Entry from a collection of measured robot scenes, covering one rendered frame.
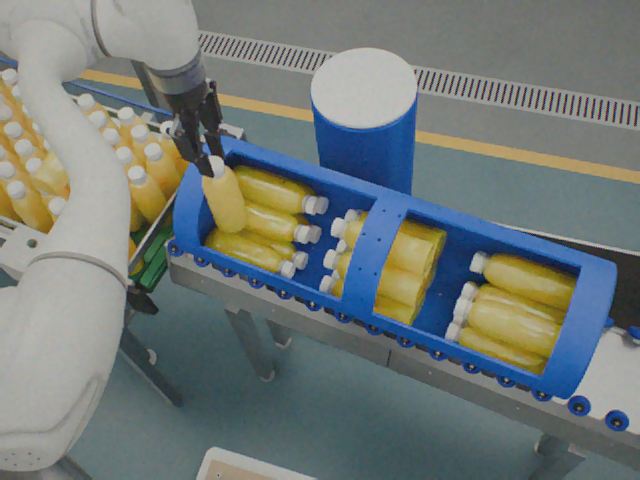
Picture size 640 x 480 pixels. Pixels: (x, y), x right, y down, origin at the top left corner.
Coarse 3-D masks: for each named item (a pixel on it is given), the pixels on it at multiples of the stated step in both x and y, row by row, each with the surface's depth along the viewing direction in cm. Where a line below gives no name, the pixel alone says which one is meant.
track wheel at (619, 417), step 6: (606, 414) 134; (612, 414) 132; (618, 414) 132; (624, 414) 132; (606, 420) 133; (612, 420) 133; (618, 420) 132; (624, 420) 132; (612, 426) 133; (618, 426) 133; (624, 426) 132
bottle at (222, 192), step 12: (228, 168) 130; (204, 180) 129; (216, 180) 128; (228, 180) 129; (204, 192) 131; (216, 192) 129; (228, 192) 130; (240, 192) 135; (216, 204) 132; (228, 204) 133; (240, 204) 136; (216, 216) 137; (228, 216) 136; (240, 216) 139; (228, 228) 141; (240, 228) 142
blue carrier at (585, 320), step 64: (192, 192) 139; (320, 192) 156; (384, 192) 136; (320, 256) 158; (384, 256) 127; (448, 256) 150; (576, 256) 125; (384, 320) 132; (448, 320) 147; (576, 320) 117; (576, 384) 120
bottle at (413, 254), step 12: (348, 228) 135; (360, 228) 134; (348, 240) 135; (396, 240) 131; (408, 240) 131; (420, 240) 131; (396, 252) 131; (408, 252) 130; (420, 252) 130; (432, 252) 134; (396, 264) 133; (408, 264) 131; (420, 264) 130
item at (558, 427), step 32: (192, 256) 165; (192, 288) 183; (224, 288) 165; (288, 320) 161; (352, 352) 158; (384, 352) 153; (608, 352) 144; (448, 384) 150; (608, 384) 140; (512, 416) 147; (544, 416) 142; (608, 448) 140
